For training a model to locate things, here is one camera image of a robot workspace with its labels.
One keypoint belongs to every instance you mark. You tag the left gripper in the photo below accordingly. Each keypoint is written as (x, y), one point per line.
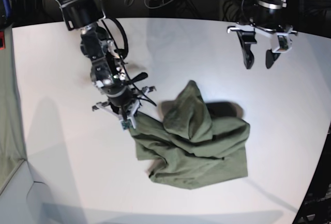
(261, 17)

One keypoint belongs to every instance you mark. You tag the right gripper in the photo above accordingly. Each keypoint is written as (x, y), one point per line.
(122, 101)

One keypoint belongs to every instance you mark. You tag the green t-shirt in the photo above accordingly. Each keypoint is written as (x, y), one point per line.
(192, 146)

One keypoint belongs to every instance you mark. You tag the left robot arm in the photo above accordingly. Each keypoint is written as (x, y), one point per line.
(263, 17)

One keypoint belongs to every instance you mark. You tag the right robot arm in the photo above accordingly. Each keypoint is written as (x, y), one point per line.
(108, 72)

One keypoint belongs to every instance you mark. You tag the green cloth at left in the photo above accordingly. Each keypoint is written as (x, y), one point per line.
(13, 151)

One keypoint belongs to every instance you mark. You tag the red device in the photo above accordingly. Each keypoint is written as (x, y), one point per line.
(2, 40)

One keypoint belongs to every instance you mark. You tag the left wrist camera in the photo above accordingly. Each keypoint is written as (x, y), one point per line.
(280, 43)

